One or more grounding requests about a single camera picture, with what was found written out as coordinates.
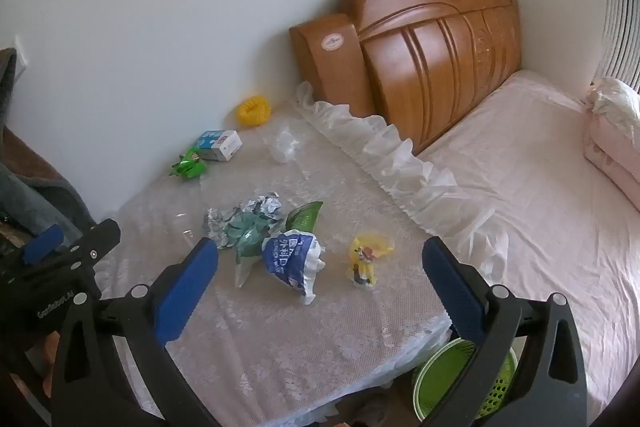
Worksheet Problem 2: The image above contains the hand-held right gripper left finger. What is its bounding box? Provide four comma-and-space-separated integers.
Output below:
50, 236, 223, 427

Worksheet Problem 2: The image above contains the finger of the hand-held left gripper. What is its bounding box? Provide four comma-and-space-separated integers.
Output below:
70, 218, 122, 271
20, 224, 66, 268

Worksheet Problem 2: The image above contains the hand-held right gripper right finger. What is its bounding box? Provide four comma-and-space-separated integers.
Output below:
421, 236, 588, 427

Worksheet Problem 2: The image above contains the teal wrapper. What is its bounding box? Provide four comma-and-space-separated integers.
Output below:
222, 211, 281, 290

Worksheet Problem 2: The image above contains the green plastic basket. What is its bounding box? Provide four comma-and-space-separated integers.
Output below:
411, 338, 519, 423

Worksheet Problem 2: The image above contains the yellow toy wrapper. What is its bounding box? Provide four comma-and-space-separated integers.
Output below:
346, 234, 395, 290

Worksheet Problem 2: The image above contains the blue and white packet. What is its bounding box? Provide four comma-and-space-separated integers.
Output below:
261, 229, 327, 306

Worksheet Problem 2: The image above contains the silver foil wrapper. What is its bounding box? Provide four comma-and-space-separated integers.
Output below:
204, 191, 283, 250

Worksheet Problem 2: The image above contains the green snack bag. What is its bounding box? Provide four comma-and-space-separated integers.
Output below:
284, 201, 324, 235

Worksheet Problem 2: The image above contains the clear plastic bag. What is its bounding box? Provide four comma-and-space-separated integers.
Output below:
262, 119, 313, 164

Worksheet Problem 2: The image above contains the dark grey cloth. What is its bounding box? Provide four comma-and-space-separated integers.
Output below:
0, 162, 98, 253

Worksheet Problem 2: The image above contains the brown wooden furniture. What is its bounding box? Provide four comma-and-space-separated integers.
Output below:
0, 48, 66, 188

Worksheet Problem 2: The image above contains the green crumpled wrapper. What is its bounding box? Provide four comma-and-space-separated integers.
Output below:
171, 146, 206, 180

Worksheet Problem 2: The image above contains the pink bed sheet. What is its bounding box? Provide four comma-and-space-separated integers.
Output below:
415, 69, 640, 427

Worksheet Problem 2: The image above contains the white lace ruffled cover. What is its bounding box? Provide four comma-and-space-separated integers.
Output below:
95, 82, 511, 427

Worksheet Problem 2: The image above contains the blue and white box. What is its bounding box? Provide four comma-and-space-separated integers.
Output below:
196, 129, 243, 162

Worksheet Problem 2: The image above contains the pink folded quilt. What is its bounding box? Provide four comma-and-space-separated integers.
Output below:
582, 107, 640, 198

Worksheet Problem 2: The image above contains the wooden headboard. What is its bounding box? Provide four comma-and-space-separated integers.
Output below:
289, 0, 523, 155

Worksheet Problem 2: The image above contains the white pillow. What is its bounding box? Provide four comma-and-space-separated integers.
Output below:
586, 77, 640, 132

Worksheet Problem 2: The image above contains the grey curtain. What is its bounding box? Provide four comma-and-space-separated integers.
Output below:
597, 0, 640, 95

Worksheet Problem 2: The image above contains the yellow ring toy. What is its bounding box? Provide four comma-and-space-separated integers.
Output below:
236, 94, 271, 128

